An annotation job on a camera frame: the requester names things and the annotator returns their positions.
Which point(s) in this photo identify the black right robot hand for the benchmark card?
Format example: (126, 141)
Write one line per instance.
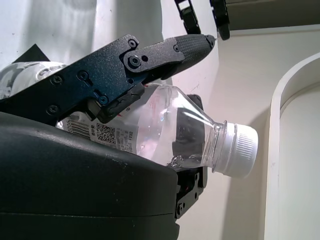
(75, 187)

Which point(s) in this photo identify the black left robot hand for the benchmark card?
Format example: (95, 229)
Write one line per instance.
(192, 20)

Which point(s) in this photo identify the clear plastic water bottle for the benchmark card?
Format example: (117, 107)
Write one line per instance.
(150, 120)

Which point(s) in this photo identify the clear plastic cup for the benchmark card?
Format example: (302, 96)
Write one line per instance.
(17, 75)

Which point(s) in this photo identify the white curved panel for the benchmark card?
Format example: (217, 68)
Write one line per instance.
(275, 150)

